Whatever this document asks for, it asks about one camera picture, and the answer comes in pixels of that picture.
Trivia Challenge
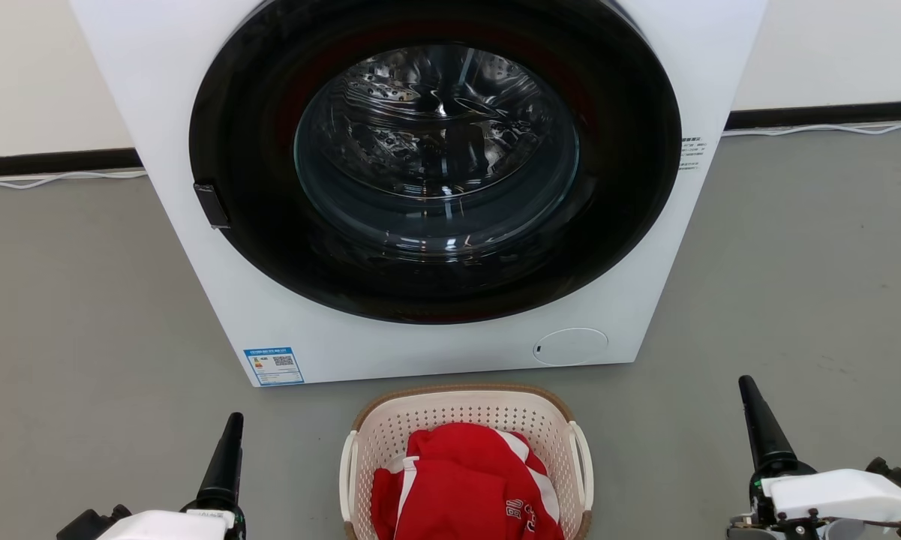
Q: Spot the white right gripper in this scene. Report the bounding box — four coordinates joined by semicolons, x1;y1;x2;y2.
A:
728;375;901;540

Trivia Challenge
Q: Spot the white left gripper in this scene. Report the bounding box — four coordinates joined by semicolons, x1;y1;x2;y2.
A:
96;412;247;540

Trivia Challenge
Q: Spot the cream perforated laundry basket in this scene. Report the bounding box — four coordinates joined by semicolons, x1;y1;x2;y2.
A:
338;384;595;540

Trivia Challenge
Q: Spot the blue energy label sticker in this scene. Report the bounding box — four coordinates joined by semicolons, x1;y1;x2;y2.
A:
243;346;305;387

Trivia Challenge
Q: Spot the round white filter cover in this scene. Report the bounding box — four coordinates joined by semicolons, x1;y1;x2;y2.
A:
533;328;609;368

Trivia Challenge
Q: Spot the red and white garment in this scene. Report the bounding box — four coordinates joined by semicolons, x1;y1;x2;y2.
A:
371;421;565;540

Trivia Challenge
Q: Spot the black round washer door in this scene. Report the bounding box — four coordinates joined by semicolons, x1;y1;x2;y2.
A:
188;0;683;326

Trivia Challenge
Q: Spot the small printed text sticker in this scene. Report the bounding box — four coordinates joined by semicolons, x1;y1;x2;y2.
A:
678;136;708;173

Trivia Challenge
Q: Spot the white front-load washing machine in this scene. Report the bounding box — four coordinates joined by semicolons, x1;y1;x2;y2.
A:
69;0;769;389

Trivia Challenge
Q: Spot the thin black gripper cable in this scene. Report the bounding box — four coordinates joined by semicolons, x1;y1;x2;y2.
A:
833;517;901;539

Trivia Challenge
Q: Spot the black washer door handle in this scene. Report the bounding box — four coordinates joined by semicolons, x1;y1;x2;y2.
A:
193;182;231;230

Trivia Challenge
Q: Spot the white floor cable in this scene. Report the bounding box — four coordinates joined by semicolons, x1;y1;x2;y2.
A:
0;169;149;190
722;118;901;138

